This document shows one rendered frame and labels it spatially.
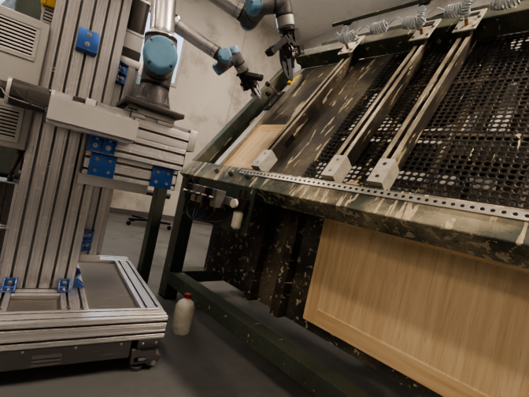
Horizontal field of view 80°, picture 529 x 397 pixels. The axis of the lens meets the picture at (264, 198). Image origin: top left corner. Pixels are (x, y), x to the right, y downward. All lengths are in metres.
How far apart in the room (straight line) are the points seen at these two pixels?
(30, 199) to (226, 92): 4.85
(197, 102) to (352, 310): 4.82
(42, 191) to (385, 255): 1.39
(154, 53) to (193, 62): 4.60
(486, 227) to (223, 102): 5.30
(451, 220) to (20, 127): 1.48
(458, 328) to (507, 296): 0.19
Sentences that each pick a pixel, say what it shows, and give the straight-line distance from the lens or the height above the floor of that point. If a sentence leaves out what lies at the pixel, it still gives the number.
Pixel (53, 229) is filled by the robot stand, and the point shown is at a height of 0.47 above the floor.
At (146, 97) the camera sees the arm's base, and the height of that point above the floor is 1.06.
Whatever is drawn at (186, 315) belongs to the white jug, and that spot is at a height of 0.11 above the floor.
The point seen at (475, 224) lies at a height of 0.84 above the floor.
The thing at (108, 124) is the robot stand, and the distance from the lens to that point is 1.21.
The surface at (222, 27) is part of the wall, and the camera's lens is 6.27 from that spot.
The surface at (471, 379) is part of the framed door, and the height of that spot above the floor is 0.35.
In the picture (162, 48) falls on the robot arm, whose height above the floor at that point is 1.22.
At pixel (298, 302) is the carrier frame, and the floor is 0.30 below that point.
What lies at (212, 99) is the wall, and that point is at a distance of 5.89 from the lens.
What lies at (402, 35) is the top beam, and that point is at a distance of 2.18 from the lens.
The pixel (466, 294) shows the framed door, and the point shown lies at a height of 0.61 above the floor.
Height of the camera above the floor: 0.80
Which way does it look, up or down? 1 degrees down
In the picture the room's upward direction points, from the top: 12 degrees clockwise
